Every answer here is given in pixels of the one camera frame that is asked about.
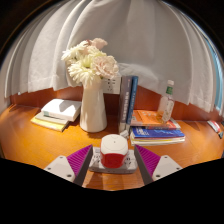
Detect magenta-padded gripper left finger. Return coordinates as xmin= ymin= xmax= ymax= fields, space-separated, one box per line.
xmin=43 ymin=144 xmax=94 ymax=187

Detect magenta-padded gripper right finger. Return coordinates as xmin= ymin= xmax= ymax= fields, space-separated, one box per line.
xmin=134 ymin=144 xmax=183 ymax=186

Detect red and white charger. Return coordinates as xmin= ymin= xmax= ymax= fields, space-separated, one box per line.
xmin=99 ymin=133 xmax=130 ymax=169

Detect white flat book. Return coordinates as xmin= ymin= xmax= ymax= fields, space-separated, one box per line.
xmin=130 ymin=134 xmax=186 ymax=147

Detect white power strip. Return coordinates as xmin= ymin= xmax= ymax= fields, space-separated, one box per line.
xmin=88 ymin=146 xmax=139 ymax=175

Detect blue flat book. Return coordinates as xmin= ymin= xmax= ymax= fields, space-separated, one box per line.
xmin=129 ymin=126 xmax=186 ymax=139

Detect red book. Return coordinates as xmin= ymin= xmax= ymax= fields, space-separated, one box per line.
xmin=146 ymin=118 xmax=182 ymax=131

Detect yellow book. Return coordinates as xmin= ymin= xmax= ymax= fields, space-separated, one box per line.
xmin=30 ymin=111 xmax=70 ymax=133

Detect clear plastic drink bottle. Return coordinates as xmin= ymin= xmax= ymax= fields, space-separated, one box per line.
xmin=156 ymin=79 xmax=176 ymax=124

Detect white ceramic vase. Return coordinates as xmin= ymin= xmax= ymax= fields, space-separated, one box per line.
xmin=79 ymin=78 xmax=108 ymax=134

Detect white and pink flowers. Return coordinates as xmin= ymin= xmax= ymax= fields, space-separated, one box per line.
xmin=60 ymin=37 xmax=120 ymax=88

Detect white curtain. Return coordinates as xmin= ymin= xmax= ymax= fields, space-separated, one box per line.
xmin=0 ymin=0 xmax=224 ymax=114

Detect white power strip cable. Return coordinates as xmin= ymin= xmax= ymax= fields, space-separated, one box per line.
xmin=119 ymin=129 xmax=130 ymax=139

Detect white wall socket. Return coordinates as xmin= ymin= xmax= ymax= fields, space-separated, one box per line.
xmin=101 ymin=74 xmax=122 ymax=95

